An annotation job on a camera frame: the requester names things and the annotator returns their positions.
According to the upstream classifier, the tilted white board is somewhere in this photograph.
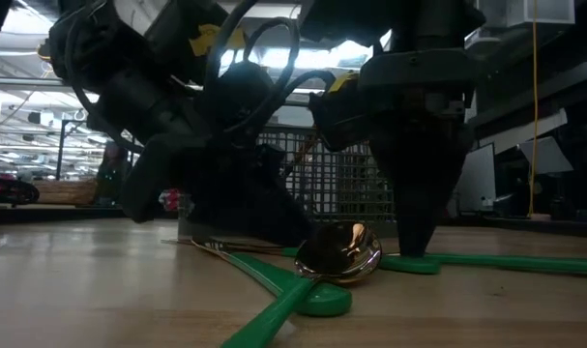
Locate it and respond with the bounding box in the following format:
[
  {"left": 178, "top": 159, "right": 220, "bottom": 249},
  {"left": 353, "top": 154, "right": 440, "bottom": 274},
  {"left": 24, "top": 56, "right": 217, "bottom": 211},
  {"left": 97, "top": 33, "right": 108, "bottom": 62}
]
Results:
[{"left": 517, "top": 135, "right": 575, "bottom": 175}]

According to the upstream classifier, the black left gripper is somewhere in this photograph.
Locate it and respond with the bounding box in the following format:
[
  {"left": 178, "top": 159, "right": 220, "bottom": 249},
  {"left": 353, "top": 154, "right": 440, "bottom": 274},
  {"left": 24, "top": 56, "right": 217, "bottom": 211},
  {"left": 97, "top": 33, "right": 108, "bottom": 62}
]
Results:
[{"left": 120, "top": 60, "right": 318, "bottom": 247}]

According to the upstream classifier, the brown wicker box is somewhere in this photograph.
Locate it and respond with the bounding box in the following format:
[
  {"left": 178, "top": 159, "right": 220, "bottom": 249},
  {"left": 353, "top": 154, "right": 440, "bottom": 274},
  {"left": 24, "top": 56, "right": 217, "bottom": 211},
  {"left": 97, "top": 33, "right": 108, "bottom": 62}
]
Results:
[{"left": 34, "top": 179, "right": 99, "bottom": 205}]

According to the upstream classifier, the black pole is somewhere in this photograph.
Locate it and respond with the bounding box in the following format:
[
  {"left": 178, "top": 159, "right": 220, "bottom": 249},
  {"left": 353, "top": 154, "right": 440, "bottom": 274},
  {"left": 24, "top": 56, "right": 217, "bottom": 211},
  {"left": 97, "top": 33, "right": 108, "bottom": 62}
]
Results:
[{"left": 55, "top": 118, "right": 68, "bottom": 181}]

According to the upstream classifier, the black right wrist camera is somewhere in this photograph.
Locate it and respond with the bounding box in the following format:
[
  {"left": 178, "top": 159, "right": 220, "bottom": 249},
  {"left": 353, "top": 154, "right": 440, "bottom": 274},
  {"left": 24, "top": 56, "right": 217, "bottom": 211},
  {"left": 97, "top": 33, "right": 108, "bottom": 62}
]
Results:
[{"left": 309, "top": 89, "right": 371, "bottom": 152}]

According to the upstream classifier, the gold spoon green handle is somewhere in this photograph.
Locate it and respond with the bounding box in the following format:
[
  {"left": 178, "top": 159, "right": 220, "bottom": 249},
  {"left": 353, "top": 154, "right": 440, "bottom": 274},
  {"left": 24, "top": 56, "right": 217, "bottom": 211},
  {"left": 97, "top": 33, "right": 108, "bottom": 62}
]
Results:
[{"left": 220, "top": 220, "right": 384, "bottom": 348}]

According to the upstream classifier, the black red wheel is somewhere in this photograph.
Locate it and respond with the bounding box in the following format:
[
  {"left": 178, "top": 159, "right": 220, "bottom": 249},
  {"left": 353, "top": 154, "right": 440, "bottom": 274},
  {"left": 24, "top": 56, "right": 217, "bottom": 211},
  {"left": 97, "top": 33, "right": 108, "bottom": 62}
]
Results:
[{"left": 0, "top": 174, "right": 42, "bottom": 205}]

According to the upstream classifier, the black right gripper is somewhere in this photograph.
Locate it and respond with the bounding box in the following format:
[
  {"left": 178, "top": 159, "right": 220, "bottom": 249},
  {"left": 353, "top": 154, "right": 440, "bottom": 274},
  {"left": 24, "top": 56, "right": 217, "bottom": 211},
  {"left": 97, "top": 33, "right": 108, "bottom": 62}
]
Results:
[{"left": 360, "top": 47, "right": 483, "bottom": 256}]

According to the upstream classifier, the person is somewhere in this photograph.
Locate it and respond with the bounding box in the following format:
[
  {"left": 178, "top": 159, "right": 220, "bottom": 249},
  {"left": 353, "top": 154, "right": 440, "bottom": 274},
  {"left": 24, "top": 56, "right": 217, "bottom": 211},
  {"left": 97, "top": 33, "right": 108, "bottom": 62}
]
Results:
[{"left": 95, "top": 141, "right": 132, "bottom": 207}]

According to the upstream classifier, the yellow hanging cable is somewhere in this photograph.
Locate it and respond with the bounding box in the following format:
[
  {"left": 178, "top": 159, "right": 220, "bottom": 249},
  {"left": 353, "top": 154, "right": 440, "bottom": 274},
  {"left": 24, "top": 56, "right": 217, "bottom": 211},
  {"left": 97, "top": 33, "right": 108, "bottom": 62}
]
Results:
[{"left": 527, "top": 0, "right": 541, "bottom": 218}]

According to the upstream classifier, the grey plastic cutlery basket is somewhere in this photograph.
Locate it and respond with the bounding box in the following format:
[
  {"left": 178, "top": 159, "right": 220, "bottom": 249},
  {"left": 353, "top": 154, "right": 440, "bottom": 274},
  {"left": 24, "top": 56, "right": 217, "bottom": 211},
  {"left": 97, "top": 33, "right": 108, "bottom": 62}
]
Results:
[{"left": 176, "top": 125, "right": 396, "bottom": 238}]

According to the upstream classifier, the white ceiling duct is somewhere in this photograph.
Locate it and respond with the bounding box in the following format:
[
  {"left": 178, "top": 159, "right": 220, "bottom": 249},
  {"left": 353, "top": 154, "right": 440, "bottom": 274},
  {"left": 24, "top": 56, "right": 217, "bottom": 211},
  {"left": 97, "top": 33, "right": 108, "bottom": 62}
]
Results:
[{"left": 476, "top": 0, "right": 577, "bottom": 28}]

